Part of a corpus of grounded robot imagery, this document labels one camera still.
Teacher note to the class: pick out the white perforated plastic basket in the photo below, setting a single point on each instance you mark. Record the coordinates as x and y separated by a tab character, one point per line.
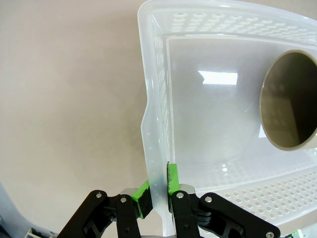
210	111

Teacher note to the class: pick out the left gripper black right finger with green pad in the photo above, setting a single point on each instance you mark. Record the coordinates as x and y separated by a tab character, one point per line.
183	213

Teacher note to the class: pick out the tall brown cup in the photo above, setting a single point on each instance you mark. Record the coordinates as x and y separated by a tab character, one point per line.
284	104

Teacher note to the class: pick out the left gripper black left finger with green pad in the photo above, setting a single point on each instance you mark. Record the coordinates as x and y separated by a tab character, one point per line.
126	210

